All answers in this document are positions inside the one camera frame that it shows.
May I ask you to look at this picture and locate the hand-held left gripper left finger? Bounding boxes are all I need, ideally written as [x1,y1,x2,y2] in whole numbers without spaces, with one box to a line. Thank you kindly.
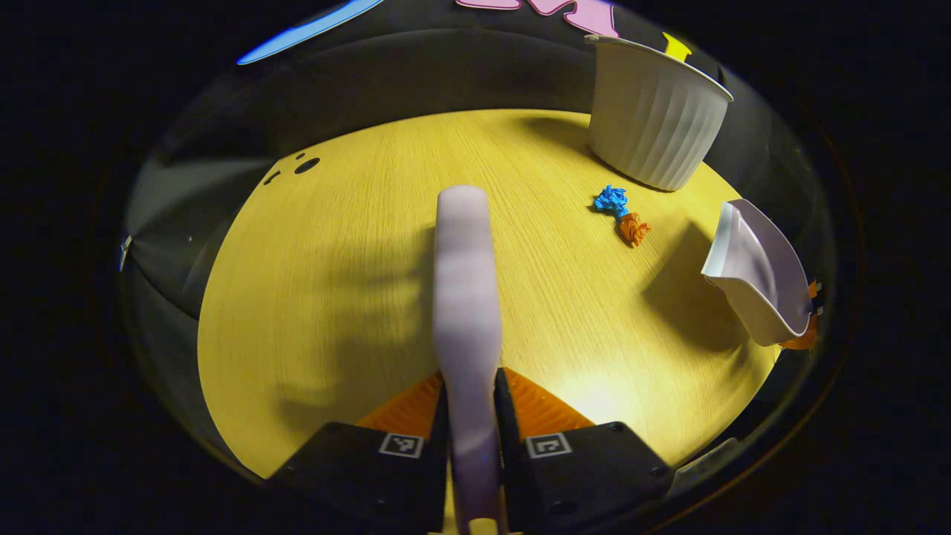
[266,370,452,535]

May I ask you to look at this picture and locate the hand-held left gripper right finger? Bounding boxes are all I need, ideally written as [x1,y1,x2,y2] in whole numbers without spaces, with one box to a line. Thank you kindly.
[493,367,673,535]

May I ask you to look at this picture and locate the small white dustpan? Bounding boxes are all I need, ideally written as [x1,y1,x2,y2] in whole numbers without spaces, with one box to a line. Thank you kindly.
[701,198,814,348]

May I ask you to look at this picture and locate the small pink broom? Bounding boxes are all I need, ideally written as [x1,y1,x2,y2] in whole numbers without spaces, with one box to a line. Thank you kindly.
[432,184,506,535]

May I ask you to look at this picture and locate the orange paper trash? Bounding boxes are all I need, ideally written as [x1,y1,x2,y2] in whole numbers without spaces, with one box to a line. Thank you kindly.
[618,212,652,247]

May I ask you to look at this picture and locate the blue paper trash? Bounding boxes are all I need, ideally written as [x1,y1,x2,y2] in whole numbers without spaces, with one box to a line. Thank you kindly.
[593,184,631,219]

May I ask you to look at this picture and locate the white ribbed garbage bin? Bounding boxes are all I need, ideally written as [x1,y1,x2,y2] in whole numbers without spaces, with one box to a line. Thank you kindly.
[585,33,735,192]

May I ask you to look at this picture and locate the black backdrop cloth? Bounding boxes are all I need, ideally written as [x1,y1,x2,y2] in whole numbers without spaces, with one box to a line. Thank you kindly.
[119,0,833,320]

